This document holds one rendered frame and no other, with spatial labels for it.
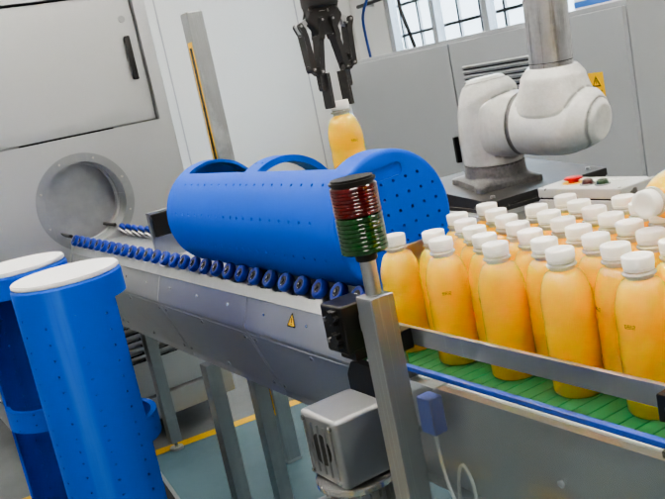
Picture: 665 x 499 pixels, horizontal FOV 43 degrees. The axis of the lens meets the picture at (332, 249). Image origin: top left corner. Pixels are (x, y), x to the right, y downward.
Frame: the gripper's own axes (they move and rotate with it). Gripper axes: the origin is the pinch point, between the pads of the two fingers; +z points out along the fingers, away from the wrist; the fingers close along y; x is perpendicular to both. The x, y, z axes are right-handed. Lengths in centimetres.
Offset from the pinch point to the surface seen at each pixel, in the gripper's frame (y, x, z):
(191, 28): -31, -130, -30
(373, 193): 34, 57, 13
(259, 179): 8.8, -24.9, 16.1
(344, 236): 39, 55, 18
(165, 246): 1, -118, 38
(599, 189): -25, 41, 27
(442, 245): 13, 42, 27
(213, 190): 11, -47, 18
